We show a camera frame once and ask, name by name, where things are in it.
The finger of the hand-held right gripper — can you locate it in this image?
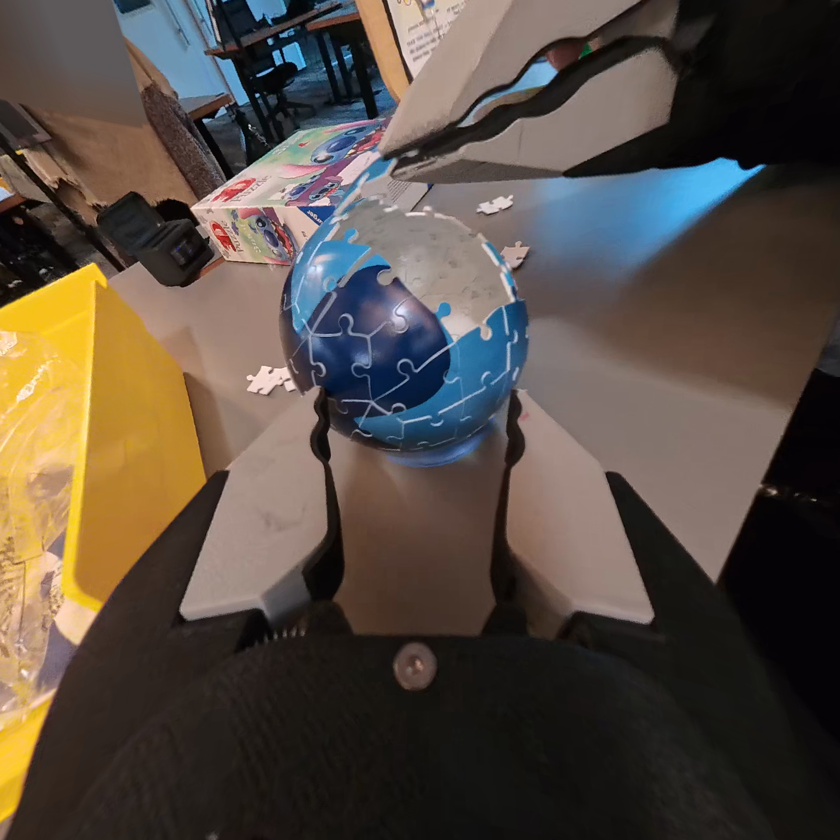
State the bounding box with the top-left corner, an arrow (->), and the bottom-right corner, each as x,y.
379,0 -> 678,157
392,38 -> 681,186

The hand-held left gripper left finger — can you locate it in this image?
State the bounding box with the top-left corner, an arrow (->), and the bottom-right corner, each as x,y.
178,386 -> 347,632

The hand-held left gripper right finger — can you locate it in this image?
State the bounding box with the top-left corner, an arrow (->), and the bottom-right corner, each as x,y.
489,388 -> 656,639

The light blue puzzle piece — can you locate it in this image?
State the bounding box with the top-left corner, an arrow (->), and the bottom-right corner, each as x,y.
336,156 -> 396,214

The blue puzzle ball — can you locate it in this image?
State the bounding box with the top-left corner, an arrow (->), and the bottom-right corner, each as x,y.
279,200 -> 530,454

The clear blue ball stand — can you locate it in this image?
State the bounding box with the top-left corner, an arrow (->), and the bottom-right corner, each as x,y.
384,427 -> 490,469

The colourful puzzle box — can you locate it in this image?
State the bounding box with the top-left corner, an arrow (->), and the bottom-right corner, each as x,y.
190,117 -> 434,266

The white printed sheet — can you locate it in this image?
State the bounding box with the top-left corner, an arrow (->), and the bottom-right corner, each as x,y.
384,0 -> 475,81

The light wooden panel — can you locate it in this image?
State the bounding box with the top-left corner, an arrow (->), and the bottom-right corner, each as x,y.
354,0 -> 416,105

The yellow plastic bin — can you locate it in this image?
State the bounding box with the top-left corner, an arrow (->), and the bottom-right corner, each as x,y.
0,262 -> 208,782

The brown wooden table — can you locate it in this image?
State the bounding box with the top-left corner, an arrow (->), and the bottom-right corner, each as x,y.
206,0 -> 382,142

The black office chair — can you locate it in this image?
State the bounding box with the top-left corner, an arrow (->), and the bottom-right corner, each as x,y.
244,46 -> 317,124

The clear plastic bag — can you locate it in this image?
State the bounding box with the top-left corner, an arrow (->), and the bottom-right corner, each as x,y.
0,328 -> 86,716

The grey fabric chair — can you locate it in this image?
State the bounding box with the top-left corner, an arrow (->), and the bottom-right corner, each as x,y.
140,82 -> 228,198

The black action camera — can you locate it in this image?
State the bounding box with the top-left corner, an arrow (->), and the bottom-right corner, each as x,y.
97,192 -> 216,288

